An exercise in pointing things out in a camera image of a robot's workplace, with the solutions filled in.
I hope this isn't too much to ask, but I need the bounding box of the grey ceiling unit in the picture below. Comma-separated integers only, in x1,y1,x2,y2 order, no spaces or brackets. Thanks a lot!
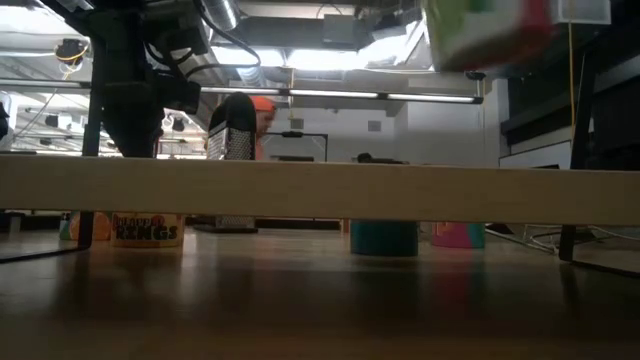
322,13,359,47

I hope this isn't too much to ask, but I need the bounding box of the person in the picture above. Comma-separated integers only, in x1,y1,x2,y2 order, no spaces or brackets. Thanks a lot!
249,95,277,161

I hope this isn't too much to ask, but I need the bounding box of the chicken soup can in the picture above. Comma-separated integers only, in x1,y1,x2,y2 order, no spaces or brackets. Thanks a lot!
430,222,486,250

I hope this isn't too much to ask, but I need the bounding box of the pineapple rings can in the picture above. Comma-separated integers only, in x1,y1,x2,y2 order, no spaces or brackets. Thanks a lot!
109,212,185,249

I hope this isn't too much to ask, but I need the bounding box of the mixed fruit can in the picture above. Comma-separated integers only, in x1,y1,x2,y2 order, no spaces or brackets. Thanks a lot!
423,0,557,74

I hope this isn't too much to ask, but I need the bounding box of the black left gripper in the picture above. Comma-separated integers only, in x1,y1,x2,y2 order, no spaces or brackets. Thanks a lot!
99,74,166,159

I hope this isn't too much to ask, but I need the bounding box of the metal box grater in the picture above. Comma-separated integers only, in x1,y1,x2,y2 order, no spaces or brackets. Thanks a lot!
192,92,259,235

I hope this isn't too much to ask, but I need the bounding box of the hanging yellow cable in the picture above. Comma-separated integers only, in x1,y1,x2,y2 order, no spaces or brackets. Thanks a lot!
567,22,575,141

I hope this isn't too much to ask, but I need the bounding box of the small metal mesh strainer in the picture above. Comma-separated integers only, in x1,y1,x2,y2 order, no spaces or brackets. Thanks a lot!
574,224,640,244

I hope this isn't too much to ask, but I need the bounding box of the black desk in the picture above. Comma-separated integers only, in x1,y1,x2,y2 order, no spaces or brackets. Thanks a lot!
499,24,640,171

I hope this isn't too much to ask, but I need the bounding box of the large metal mesh sieve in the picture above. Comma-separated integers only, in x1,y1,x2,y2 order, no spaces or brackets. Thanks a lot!
484,223,559,256

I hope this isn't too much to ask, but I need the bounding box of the black background frame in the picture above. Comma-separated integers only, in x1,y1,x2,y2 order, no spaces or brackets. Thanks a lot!
269,130,330,164

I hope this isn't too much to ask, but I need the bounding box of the silver ceiling duct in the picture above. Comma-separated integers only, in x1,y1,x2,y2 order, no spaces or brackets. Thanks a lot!
199,0,241,32

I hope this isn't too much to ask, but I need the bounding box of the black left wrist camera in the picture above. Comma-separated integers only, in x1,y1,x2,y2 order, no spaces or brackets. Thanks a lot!
157,74,202,115

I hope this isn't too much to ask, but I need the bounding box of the white ceiling box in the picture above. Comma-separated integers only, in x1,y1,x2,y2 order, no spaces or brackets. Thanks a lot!
549,0,612,25

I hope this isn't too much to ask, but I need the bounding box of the black and yellow cable reel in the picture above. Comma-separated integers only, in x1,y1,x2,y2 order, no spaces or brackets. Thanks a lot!
53,37,91,81

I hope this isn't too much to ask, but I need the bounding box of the teal tuna fish can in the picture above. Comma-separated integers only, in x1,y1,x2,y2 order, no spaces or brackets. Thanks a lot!
349,219,419,258

